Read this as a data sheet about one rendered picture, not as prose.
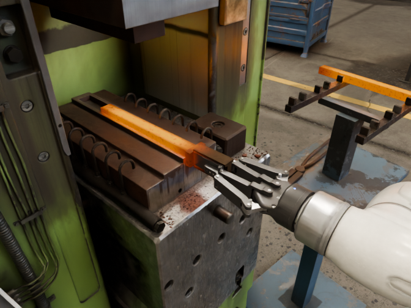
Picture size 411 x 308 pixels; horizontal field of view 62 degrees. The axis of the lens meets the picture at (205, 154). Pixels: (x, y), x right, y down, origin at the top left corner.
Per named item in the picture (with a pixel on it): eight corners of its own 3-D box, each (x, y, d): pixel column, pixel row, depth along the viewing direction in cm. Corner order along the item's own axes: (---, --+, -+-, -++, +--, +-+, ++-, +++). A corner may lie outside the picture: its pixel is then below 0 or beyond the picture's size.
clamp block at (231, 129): (246, 148, 87) (248, 125, 83) (225, 162, 82) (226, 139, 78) (210, 131, 93) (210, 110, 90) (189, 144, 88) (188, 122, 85)
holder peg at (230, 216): (235, 220, 74) (235, 211, 73) (227, 227, 72) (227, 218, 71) (220, 211, 76) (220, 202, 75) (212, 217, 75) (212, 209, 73)
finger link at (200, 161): (222, 177, 66) (220, 179, 65) (196, 162, 69) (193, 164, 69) (224, 165, 64) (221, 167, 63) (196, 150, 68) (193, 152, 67)
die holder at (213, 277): (256, 266, 110) (271, 153, 85) (170, 360, 87) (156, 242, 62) (144, 190, 141) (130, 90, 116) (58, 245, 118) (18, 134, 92)
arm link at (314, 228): (343, 234, 58) (311, 217, 62) (358, 194, 53) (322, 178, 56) (318, 267, 53) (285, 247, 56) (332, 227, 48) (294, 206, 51)
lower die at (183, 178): (215, 169, 79) (216, 138, 75) (149, 216, 67) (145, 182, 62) (108, 113, 102) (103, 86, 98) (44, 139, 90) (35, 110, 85)
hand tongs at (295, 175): (358, 115, 141) (359, 112, 140) (368, 118, 139) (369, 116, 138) (276, 183, 105) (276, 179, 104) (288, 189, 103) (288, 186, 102)
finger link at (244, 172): (277, 186, 58) (282, 183, 59) (229, 157, 65) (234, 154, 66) (274, 203, 61) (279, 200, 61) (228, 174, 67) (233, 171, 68)
